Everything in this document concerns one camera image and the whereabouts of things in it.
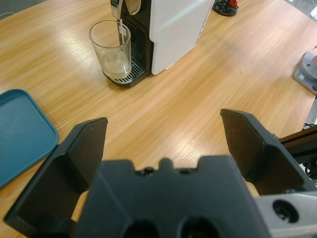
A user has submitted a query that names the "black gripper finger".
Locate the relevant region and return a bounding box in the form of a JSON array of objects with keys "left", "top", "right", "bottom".
[
  {"left": 220, "top": 108, "right": 317, "bottom": 197},
  {"left": 4, "top": 117, "right": 109, "bottom": 238}
]

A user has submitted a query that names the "clear drinking glass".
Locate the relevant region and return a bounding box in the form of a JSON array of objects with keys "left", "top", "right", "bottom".
[{"left": 89, "top": 20, "right": 132, "bottom": 78}]

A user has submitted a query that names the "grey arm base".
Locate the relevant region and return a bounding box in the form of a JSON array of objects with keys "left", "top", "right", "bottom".
[{"left": 292, "top": 51, "right": 317, "bottom": 95}]

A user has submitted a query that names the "white capsule coffee machine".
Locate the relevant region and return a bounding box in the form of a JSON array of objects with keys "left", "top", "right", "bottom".
[{"left": 110, "top": 0, "right": 216, "bottom": 88}]

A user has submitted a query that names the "teal plastic tray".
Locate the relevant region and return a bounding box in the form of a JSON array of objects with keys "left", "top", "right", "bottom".
[{"left": 0, "top": 88, "right": 60, "bottom": 189}]

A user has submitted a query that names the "black capsule stand with rods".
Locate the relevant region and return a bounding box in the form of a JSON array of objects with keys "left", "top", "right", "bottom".
[{"left": 212, "top": 0, "right": 240, "bottom": 17}]

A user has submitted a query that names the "black camera post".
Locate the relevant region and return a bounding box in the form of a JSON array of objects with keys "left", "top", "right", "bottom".
[{"left": 278, "top": 125, "right": 317, "bottom": 165}]

